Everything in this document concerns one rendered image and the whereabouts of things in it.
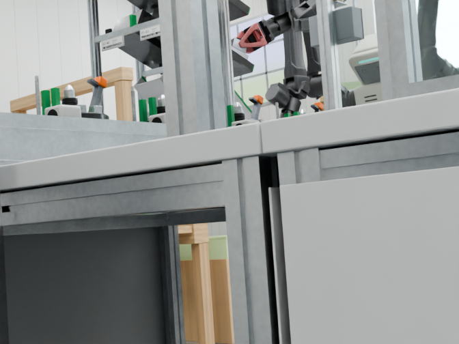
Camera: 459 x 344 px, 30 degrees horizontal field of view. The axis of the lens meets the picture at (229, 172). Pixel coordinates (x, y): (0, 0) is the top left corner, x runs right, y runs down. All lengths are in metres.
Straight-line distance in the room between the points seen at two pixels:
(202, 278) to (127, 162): 4.77
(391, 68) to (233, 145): 0.17
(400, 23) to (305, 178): 0.19
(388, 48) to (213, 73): 0.19
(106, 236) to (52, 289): 0.26
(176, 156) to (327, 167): 0.17
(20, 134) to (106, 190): 0.41
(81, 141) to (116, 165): 0.49
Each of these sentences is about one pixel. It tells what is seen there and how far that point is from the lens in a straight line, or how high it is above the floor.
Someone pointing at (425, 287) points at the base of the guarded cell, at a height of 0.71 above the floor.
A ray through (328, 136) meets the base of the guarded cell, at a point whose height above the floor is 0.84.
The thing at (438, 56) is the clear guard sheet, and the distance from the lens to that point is 0.84.
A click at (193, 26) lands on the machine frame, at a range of 0.91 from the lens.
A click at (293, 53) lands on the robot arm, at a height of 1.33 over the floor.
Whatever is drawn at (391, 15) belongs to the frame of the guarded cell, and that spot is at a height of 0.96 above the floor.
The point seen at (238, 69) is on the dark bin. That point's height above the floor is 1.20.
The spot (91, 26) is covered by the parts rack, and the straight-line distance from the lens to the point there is 2.41.
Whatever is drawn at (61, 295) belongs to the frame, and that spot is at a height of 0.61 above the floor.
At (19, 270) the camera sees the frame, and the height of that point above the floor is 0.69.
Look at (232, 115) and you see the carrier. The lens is 1.92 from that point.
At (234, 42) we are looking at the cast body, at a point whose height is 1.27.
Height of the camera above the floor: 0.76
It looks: 4 degrees up
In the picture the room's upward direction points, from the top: 4 degrees counter-clockwise
